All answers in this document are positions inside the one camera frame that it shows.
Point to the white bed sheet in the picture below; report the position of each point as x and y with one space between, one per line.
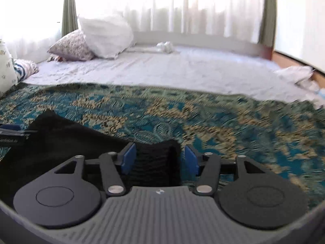
189 68

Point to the black pants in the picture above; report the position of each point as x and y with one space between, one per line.
57 139

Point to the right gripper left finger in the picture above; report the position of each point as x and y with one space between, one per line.
111 164

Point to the green curtain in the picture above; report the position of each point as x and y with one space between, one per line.
268 24
69 17

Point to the green right curtain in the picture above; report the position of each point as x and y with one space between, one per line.
268 24

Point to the white sheer curtain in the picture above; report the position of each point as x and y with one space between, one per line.
237 19

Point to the teal paisley bedspread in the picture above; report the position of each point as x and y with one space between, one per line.
287 137

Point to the small white cloth bundle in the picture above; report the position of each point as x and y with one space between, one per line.
165 47

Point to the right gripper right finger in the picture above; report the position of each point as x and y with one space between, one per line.
250 178

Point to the white pillow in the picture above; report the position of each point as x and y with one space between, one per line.
107 37

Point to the pale green floral pillow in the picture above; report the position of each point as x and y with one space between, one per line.
8 77

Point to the purple floral pillow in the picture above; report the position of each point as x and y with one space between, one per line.
72 47

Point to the crumpled white cloth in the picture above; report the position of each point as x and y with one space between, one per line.
295 74

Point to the blue striped cushion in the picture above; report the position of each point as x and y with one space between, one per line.
24 68

